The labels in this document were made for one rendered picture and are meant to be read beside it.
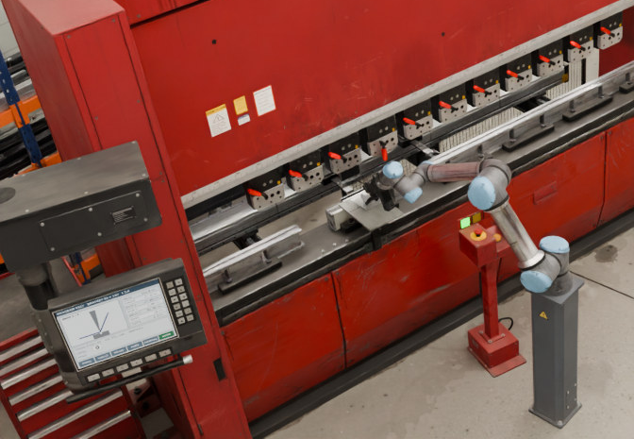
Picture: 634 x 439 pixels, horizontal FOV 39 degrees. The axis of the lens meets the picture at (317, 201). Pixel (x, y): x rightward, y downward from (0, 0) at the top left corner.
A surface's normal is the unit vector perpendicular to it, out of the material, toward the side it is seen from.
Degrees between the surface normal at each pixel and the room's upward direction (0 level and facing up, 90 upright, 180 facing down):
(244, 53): 90
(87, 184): 1
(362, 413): 0
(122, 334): 90
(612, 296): 0
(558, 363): 90
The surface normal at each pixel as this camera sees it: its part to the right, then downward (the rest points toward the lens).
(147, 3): 0.51, 0.43
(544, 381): -0.70, 0.49
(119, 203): 0.32, 0.51
